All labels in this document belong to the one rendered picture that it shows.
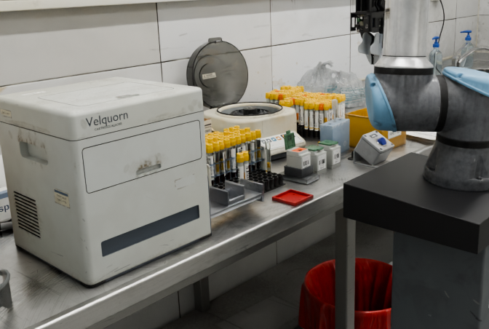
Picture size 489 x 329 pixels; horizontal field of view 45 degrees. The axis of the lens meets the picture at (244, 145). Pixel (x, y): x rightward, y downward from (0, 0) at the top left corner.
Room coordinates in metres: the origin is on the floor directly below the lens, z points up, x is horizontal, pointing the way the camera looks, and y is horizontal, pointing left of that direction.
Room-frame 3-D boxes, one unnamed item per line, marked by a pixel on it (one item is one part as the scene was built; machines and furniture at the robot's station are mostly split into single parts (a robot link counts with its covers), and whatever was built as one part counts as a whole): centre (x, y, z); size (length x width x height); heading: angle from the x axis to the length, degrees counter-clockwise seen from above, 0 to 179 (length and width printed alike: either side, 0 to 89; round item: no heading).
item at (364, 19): (1.69, -0.37, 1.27); 0.09 x 0.08 x 0.12; 134
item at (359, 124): (1.71, -0.39, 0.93); 0.13 x 0.13 x 0.10; 43
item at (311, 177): (1.42, -0.13, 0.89); 0.09 x 0.05 x 0.04; 48
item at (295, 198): (1.28, -0.11, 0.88); 0.07 x 0.07 x 0.01; 46
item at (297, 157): (1.42, -0.13, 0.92); 0.05 x 0.04 x 0.06; 48
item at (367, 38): (1.70, -0.36, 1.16); 0.06 x 0.03 x 0.09; 134
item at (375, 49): (1.68, -0.38, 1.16); 0.06 x 0.03 x 0.09; 134
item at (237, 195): (1.16, 0.06, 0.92); 0.21 x 0.07 x 0.05; 136
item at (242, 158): (1.35, -0.01, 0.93); 0.17 x 0.09 x 0.11; 136
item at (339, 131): (1.61, -0.26, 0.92); 0.10 x 0.07 x 0.10; 142
